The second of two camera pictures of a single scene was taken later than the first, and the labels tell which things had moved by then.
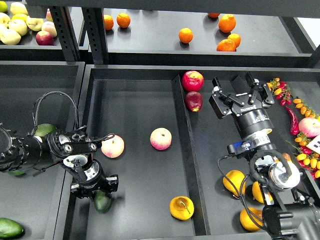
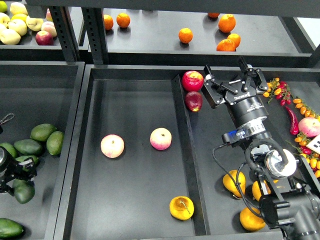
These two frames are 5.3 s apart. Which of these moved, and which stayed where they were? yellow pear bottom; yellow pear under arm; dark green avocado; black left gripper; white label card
Moved: dark green avocado; black left gripper
Stayed: white label card; yellow pear bottom; yellow pear under arm
